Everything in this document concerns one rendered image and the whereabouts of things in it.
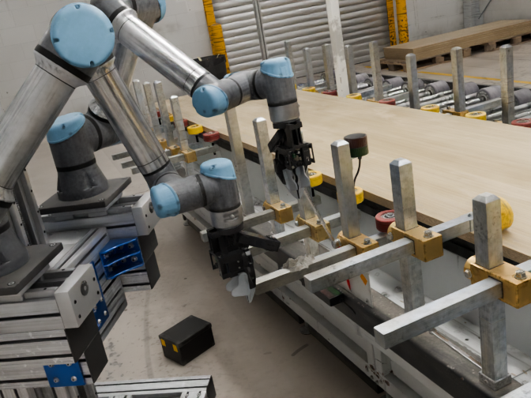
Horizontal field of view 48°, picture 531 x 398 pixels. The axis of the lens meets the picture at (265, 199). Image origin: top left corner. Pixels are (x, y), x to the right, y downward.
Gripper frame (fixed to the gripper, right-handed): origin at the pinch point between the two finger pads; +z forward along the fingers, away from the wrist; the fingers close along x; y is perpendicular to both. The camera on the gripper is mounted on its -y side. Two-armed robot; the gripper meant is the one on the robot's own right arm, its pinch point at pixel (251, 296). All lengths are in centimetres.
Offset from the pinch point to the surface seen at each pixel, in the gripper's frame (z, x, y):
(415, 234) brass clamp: -14.5, 25.7, -31.0
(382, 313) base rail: 12.5, 10.1, -30.2
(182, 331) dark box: 71, -118, -3
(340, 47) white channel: -33, -160, -129
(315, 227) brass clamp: -2.4, -20.0, -29.9
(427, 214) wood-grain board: -8, 6, -50
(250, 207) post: 8, -78, -32
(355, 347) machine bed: 66, -51, -55
